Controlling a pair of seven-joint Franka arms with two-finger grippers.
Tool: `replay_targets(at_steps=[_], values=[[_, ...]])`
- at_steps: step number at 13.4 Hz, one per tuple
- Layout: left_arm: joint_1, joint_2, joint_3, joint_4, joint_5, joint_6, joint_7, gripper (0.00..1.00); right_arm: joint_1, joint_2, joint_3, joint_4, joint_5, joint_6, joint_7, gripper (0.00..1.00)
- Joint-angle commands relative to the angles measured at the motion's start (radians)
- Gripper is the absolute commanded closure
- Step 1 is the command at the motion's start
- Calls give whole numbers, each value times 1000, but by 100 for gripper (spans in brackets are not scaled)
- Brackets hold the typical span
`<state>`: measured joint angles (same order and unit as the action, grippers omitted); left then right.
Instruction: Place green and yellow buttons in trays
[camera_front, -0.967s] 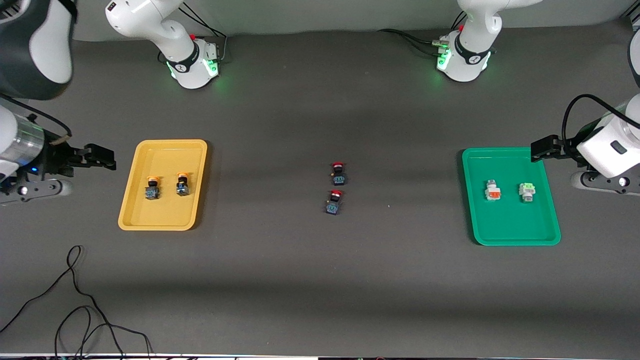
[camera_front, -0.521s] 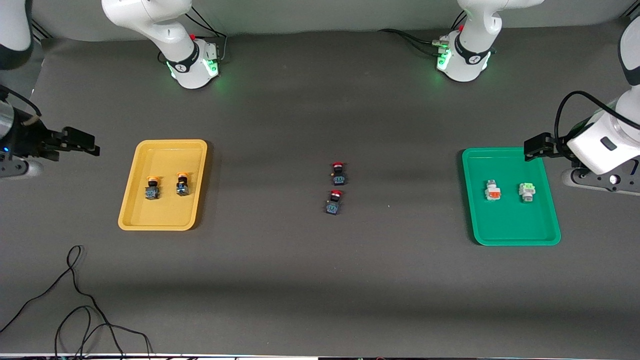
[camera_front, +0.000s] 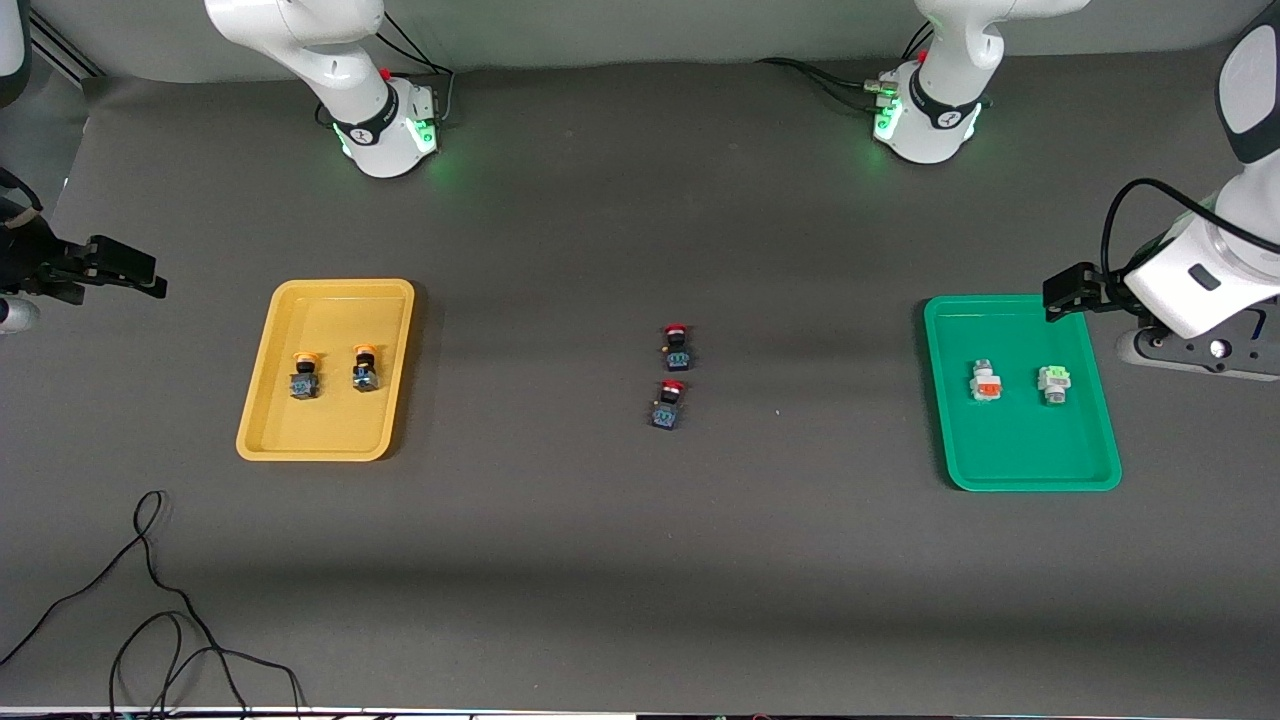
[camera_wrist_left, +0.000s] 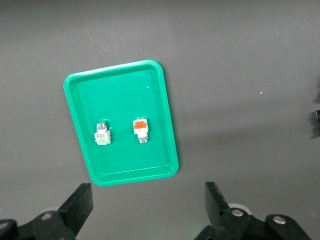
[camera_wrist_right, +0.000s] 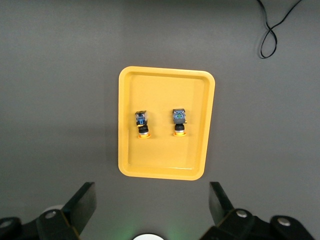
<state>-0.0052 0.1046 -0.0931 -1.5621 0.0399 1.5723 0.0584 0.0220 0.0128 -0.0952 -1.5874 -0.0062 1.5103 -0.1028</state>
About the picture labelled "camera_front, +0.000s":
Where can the white switch with green block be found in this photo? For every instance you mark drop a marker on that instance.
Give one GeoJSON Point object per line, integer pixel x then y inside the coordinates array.
{"type": "Point", "coordinates": [1054, 382]}

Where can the green plastic tray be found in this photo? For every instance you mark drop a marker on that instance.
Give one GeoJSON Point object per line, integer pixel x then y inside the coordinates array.
{"type": "Point", "coordinates": [1020, 450]}

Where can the aluminium frame rail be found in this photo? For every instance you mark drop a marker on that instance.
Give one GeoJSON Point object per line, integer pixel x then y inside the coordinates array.
{"type": "Point", "coordinates": [65, 55]}

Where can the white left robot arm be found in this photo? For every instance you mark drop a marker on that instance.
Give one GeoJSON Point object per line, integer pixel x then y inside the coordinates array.
{"type": "Point", "coordinates": [1215, 270]}

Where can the red push button switch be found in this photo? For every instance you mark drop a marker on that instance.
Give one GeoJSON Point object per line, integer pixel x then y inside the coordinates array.
{"type": "Point", "coordinates": [667, 410]}
{"type": "Point", "coordinates": [677, 352]}

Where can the dark grey table mat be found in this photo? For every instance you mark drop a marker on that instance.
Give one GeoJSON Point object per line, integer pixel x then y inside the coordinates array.
{"type": "Point", "coordinates": [640, 560]}

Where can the yellow push button switch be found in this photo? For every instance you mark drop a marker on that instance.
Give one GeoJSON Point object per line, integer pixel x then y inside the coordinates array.
{"type": "Point", "coordinates": [366, 374]}
{"type": "Point", "coordinates": [305, 382]}

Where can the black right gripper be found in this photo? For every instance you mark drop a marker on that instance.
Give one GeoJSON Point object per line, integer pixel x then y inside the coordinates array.
{"type": "Point", "coordinates": [30, 262]}

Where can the yellow plastic tray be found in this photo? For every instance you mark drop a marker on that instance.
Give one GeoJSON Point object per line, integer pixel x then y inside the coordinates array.
{"type": "Point", "coordinates": [330, 430]}

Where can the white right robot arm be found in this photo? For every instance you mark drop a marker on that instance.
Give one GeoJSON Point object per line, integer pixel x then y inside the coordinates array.
{"type": "Point", "coordinates": [340, 60]}

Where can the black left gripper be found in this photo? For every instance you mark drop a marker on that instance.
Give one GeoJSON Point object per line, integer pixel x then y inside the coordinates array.
{"type": "Point", "coordinates": [1074, 288]}

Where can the white switch with orange block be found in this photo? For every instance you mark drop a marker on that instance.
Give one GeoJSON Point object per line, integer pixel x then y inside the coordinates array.
{"type": "Point", "coordinates": [986, 384]}

